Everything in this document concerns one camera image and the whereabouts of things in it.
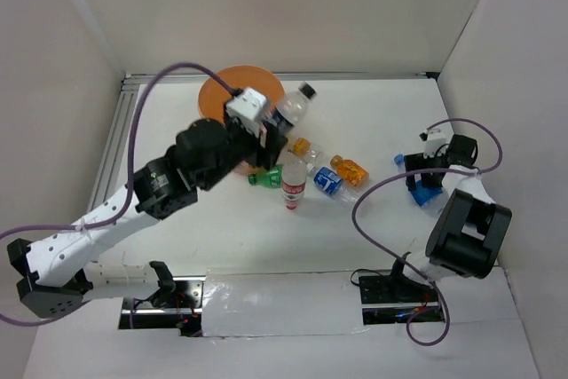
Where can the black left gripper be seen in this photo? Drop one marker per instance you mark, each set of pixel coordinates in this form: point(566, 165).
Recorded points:
point(268, 155)

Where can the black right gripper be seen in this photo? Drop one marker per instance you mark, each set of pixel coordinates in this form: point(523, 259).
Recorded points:
point(418, 161)

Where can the green plastic soda bottle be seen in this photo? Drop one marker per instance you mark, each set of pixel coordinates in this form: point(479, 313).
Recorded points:
point(266, 178)

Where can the clear bottle red label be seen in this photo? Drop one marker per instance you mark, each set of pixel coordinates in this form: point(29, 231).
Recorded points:
point(293, 180)

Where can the clear bottle black cap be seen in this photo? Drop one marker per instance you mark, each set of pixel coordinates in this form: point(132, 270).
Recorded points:
point(292, 108)

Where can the clear bottle blue cap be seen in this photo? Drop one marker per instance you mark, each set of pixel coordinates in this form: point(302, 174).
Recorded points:
point(423, 187)

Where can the orange juice bottle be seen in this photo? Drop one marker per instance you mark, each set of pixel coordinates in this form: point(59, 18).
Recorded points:
point(349, 170)

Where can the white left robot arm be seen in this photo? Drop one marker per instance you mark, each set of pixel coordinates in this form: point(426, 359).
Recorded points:
point(61, 273)

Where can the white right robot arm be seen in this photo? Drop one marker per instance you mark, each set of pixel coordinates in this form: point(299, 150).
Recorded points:
point(471, 225)

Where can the orange capybara plastic bin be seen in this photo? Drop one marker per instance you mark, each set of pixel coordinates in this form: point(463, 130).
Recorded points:
point(230, 82)

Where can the clear bottle yellow cap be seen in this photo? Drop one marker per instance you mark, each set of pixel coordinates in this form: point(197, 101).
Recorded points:
point(304, 149)

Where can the clear bottle blue label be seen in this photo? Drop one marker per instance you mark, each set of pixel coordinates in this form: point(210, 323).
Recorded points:
point(337, 189)

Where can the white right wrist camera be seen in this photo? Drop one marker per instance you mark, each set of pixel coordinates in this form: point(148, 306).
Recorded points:
point(433, 139)

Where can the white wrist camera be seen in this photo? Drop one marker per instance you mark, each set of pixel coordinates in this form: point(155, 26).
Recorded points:
point(250, 106)
point(433, 139)

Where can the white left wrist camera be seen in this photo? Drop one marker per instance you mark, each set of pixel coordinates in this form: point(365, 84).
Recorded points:
point(250, 106)

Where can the aluminium frame rail back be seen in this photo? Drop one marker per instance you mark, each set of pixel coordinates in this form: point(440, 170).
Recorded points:
point(315, 76)

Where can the aluminium frame rail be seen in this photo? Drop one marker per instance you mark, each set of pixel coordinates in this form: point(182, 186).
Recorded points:
point(116, 142)
point(315, 76)

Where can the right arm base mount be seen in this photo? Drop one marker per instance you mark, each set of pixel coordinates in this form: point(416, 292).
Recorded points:
point(389, 297)

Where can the aluminium frame rail left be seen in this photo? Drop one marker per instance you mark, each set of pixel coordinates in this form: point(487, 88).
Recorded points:
point(116, 142)

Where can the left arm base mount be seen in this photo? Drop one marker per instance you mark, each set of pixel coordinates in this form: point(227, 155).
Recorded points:
point(181, 310)

